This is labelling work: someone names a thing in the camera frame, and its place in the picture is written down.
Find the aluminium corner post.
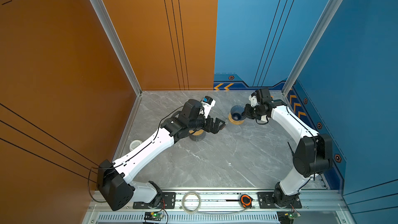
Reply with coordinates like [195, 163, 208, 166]
[282, 0, 343, 96]
[89, 0, 142, 96]

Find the aluminium corner post left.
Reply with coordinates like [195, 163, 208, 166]
[89, 0, 142, 96]

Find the clear coiled tube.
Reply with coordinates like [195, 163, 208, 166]
[180, 191, 202, 215]

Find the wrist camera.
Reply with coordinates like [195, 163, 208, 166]
[181, 96, 217, 119]
[249, 88, 274, 107]

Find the orange black tape measure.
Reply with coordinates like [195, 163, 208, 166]
[239, 195, 253, 209]

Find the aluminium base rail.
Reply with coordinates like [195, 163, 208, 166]
[83, 188, 355, 224]

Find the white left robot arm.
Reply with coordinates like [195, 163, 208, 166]
[97, 114, 226, 211]

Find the aluminium corner post right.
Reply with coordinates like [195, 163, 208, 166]
[282, 0, 343, 96]

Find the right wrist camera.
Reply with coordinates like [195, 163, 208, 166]
[249, 88, 274, 107]

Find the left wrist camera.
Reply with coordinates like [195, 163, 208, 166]
[181, 96, 217, 119]

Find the green circuit board left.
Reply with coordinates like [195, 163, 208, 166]
[144, 212, 165, 224]

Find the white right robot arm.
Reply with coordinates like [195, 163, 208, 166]
[243, 100, 333, 208]

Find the grey glass carafe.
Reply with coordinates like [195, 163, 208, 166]
[189, 133, 206, 142]

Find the blue ribbed dripper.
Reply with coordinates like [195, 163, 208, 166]
[230, 105, 246, 121]

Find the green circuit board right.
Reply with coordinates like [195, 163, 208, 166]
[277, 212, 301, 224]

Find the green circuit board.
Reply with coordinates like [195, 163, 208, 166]
[144, 212, 165, 224]
[277, 212, 301, 224]

